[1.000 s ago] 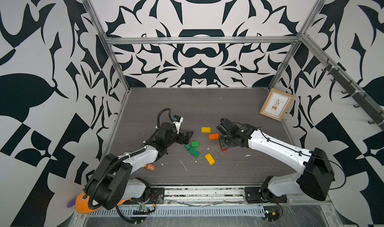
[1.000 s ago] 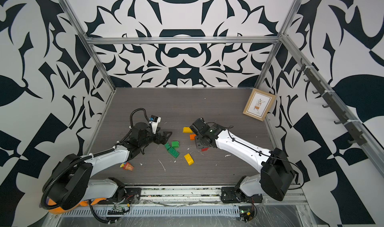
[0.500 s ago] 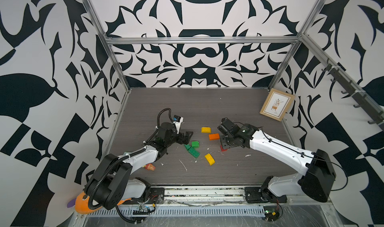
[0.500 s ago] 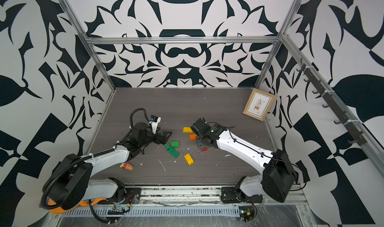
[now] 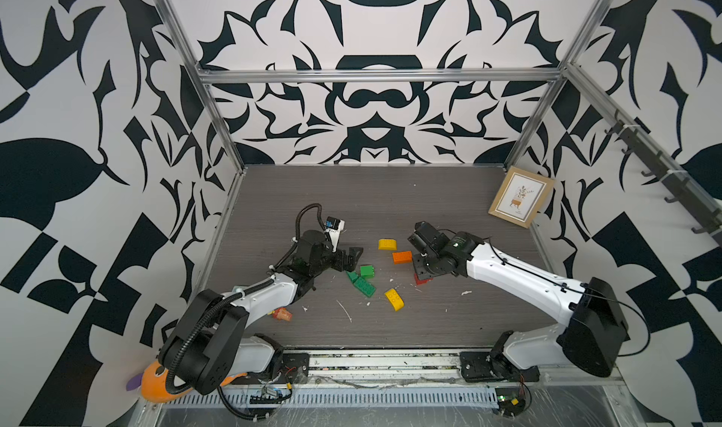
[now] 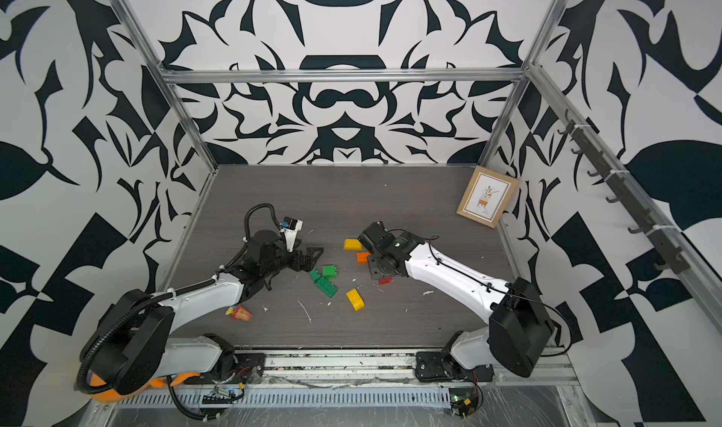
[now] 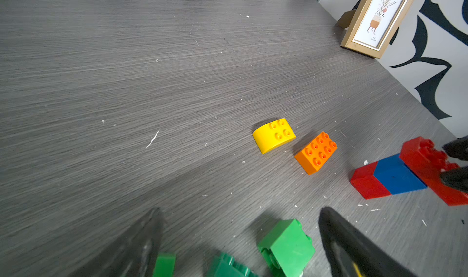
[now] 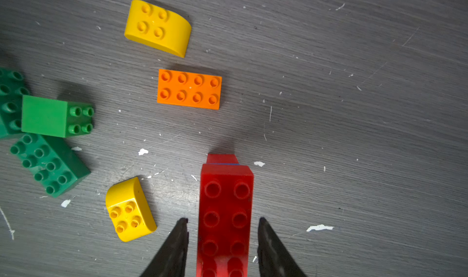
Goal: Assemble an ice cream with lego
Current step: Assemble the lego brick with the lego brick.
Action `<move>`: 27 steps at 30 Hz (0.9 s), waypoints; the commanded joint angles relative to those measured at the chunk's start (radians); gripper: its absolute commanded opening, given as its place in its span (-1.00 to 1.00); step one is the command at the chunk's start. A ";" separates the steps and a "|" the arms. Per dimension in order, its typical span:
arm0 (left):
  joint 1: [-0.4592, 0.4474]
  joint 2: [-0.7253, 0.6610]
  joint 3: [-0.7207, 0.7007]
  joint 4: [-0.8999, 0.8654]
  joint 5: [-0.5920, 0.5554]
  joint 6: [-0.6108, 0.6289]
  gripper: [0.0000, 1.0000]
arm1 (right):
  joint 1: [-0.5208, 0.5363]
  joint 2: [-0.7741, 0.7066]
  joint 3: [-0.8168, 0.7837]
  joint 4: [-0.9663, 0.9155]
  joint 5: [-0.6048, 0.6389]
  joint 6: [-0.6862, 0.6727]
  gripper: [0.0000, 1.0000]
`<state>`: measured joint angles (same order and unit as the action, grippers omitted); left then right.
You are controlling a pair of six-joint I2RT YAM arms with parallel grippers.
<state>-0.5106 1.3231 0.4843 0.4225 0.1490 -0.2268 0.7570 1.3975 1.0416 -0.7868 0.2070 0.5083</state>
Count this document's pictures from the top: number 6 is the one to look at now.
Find white slotted cable duct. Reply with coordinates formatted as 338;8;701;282
115;386;455;410

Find small circuit board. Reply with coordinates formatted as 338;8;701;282
202;384;246;404
449;387;484;419

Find yellow curved lego brick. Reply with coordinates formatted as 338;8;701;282
343;239;364;251
346;289;365;312

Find yellow curved lego brick near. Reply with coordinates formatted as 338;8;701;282
346;289;365;312

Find yellow curved lego brick far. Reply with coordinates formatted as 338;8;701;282
343;239;364;251

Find black corrugated cable hose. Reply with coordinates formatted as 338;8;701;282
216;202;280;276

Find small circuit board left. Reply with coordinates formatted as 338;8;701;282
202;384;246;404

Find wall hook rail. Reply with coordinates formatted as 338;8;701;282
560;119;691;275

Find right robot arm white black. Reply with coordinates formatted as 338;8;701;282
358;221;561;383

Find wooden framed picture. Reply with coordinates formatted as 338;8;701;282
456;167;519;229

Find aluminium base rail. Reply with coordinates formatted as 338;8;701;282
259;348;579;388

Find dark green wide lego brick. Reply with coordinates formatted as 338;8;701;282
315;278;338;297

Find small circuit board right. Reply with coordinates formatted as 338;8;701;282
449;387;484;419

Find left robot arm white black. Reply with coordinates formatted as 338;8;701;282
74;230;323;396

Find light green square lego brick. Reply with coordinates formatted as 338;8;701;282
322;265;338;280

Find small colourful toy figure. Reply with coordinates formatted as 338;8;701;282
226;305;252;322

